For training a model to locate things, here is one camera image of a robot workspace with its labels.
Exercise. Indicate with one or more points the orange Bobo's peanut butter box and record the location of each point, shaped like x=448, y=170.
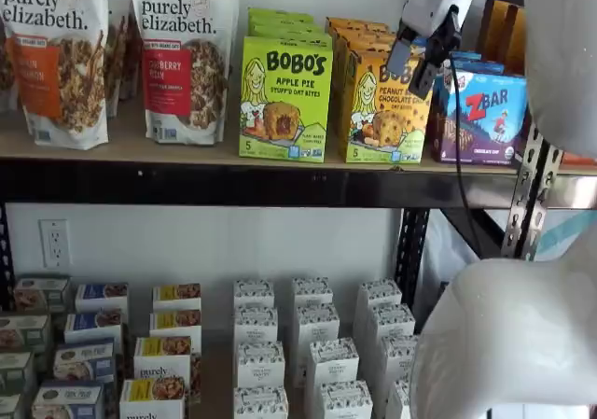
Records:
x=387, y=129
x=354, y=22
x=364, y=34

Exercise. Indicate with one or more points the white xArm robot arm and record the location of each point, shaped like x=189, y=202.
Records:
x=503, y=335

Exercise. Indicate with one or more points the green cookie box lower right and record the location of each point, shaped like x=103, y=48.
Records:
x=368, y=46

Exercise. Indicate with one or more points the blue purple Zbar box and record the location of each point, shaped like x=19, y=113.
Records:
x=466, y=56
x=485, y=66
x=485, y=125

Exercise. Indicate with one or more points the orange brown snack box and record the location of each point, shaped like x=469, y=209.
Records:
x=501, y=32

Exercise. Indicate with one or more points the green Bobo's apple pie box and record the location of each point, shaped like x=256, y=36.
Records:
x=284, y=87
x=280, y=14
x=280, y=24
x=280, y=35

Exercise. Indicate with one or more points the large orange snack box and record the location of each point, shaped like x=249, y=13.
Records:
x=578, y=158

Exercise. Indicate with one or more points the black metal shelf rack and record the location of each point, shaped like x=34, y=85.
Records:
x=233, y=185

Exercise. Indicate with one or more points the white box yellow label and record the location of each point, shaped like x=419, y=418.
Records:
x=175, y=325
x=151, y=405
x=177, y=297
x=161, y=363

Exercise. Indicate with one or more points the white cartons on lower shelf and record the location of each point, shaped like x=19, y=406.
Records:
x=214, y=367

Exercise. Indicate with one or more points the white box blue label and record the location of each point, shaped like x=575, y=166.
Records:
x=100, y=297
x=67, y=402
x=93, y=328
x=84, y=363

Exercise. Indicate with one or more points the white box green label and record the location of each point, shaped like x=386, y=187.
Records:
x=10, y=407
x=23, y=332
x=16, y=372
x=42, y=293

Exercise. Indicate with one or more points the white speckled carton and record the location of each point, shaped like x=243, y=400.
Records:
x=317, y=323
x=379, y=293
x=392, y=321
x=312, y=290
x=259, y=365
x=332, y=363
x=398, y=358
x=260, y=405
x=398, y=400
x=254, y=293
x=345, y=402
x=255, y=325

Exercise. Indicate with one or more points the purely elizabeth bag red label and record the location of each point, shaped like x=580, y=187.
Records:
x=182, y=27

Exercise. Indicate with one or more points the white plastic sheet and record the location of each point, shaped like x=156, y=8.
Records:
x=578, y=241

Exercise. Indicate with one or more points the purely elizabeth granola bag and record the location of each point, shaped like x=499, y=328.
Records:
x=116, y=64
x=7, y=64

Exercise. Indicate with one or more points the purely elizabeth bag orange label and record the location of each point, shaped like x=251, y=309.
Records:
x=56, y=41

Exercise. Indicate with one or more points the white wall power outlet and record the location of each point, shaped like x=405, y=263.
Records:
x=55, y=244

